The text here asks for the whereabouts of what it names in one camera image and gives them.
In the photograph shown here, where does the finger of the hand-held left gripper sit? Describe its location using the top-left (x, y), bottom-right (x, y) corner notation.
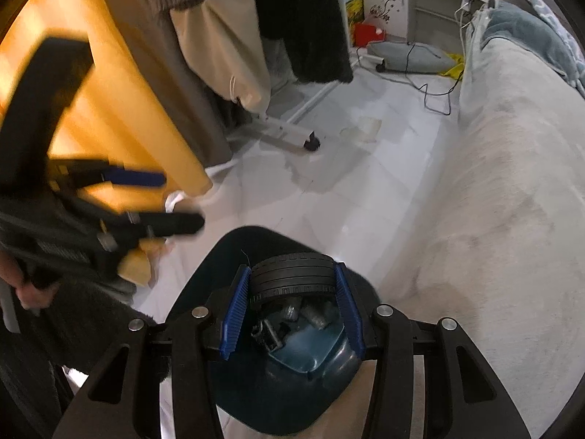
top-left (50, 158), bottom-right (167, 190)
top-left (98, 210), bottom-right (205, 257)

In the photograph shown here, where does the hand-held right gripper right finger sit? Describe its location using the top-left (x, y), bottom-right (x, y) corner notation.
top-left (335, 262), bottom-right (533, 439)

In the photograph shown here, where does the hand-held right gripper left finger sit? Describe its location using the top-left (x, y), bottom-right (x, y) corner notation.
top-left (52, 265), bottom-right (252, 439)

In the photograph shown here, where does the black curved tire piece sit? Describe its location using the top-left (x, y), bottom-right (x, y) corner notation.
top-left (249, 253), bottom-right (339, 314)

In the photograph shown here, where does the dark teal waste bin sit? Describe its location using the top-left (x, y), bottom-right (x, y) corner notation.
top-left (167, 225), bottom-right (380, 437)

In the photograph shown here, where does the person's left hand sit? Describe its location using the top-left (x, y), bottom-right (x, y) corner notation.
top-left (0, 251), bottom-right (62, 312)

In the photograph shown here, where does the cream long coat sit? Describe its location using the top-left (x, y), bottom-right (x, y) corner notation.
top-left (169, 0), bottom-right (272, 113)

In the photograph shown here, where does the black long coat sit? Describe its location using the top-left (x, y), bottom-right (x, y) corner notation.
top-left (249, 0), bottom-right (355, 84)

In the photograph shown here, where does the grey floor cushion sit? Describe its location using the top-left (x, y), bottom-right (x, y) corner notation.
top-left (367, 40), bottom-right (458, 74)

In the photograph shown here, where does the yellow crumpled sheet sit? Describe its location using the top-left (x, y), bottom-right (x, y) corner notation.
top-left (439, 52), bottom-right (464, 78)

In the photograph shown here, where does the red box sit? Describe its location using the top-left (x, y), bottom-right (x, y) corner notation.
top-left (354, 23), bottom-right (388, 49)

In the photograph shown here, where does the yellow landscape painting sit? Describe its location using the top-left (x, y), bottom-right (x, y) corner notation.
top-left (340, 0), bottom-right (366, 49)

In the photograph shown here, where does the blue-grey pillow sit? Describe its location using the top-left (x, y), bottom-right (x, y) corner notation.
top-left (482, 0), bottom-right (577, 85)

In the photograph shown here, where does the blue patterned fleece blanket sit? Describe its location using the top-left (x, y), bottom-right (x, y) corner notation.
top-left (514, 0), bottom-right (585, 60)

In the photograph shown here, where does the black cable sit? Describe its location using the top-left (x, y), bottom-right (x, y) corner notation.
top-left (404, 42), bottom-right (464, 115)

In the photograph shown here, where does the white charger cable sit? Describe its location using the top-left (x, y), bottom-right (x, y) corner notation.
top-left (454, 0), bottom-right (478, 69)

